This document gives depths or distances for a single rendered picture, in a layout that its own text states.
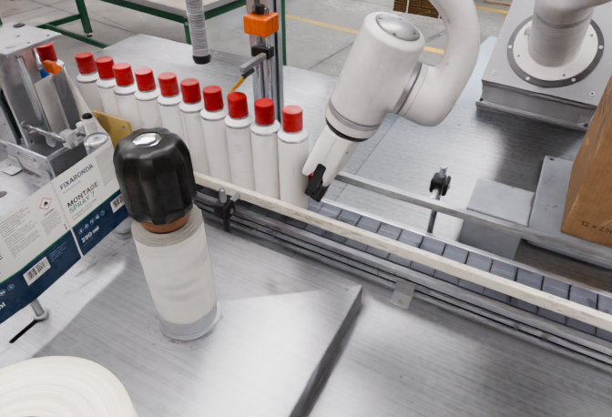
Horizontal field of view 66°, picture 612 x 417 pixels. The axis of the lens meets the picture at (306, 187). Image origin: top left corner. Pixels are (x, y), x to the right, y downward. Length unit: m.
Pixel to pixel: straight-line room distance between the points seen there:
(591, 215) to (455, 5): 0.49
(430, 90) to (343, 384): 0.41
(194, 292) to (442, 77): 0.42
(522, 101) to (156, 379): 1.09
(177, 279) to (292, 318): 0.19
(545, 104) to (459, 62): 0.76
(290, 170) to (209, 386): 0.35
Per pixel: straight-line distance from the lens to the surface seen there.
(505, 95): 1.37
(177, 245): 0.56
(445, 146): 1.18
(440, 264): 0.76
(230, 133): 0.81
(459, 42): 0.61
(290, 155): 0.77
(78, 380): 0.53
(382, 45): 0.60
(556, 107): 1.36
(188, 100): 0.87
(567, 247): 0.78
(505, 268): 0.83
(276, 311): 0.71
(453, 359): 0.75
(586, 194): 0.93
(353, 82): 0.64
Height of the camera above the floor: 1.44
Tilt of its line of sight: 38 degrees down
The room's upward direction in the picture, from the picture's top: straight up
